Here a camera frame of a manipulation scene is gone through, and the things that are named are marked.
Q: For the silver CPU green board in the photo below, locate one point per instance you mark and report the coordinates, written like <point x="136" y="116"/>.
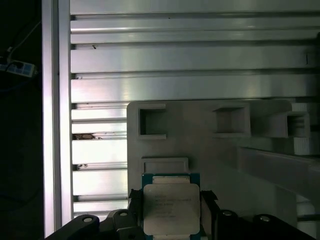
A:
<point x="171" y="210"/>

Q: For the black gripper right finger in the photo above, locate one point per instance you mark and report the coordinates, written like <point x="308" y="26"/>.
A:
<point x="225" y="225"/>

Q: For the white power strip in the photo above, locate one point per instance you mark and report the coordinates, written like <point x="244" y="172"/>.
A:
<point x="17" y="67"/>

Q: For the grey parts rack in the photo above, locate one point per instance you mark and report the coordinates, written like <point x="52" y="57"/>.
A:
<point x="200" y="155"/>

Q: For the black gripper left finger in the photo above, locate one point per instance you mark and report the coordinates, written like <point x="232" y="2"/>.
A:
<point x="120" y="225"/>

